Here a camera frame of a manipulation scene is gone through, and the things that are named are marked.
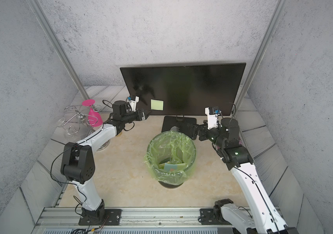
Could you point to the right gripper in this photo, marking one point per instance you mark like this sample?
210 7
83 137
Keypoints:
204 128

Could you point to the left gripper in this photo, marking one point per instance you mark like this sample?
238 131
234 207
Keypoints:
141 114

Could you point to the light green sticky note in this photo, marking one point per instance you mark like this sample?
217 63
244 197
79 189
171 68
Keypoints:
180 166

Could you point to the blue sticky note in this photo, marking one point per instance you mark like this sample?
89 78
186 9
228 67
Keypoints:
170 168

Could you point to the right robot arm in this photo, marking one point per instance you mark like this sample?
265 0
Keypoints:
242 181

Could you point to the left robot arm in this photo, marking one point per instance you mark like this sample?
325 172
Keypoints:
78 165

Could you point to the black monitor stand base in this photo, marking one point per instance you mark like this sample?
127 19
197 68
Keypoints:
178 124

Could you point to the black computer monitor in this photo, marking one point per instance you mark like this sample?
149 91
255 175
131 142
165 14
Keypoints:
185 90

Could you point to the green plastic bin liner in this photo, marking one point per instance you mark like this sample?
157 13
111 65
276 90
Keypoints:
170 146

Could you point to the black trash bin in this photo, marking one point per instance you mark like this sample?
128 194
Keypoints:
170 184

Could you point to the pink wine glass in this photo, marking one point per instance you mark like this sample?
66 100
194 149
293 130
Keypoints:
94 118

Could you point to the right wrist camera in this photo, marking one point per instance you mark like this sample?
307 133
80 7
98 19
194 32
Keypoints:
212 117

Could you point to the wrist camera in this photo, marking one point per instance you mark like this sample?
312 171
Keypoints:
133 100
212 117

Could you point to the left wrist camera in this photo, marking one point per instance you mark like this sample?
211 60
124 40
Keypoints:
133 100

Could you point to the left aluminium frame post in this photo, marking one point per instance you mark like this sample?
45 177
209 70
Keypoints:
48 30

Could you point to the aluminium frame post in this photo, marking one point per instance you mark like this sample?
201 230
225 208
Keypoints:
261 52
48 30

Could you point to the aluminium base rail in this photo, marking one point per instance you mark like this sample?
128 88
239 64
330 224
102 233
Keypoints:
169 220

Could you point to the right aluminium frame post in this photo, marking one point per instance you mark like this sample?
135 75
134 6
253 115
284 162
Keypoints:
261 52

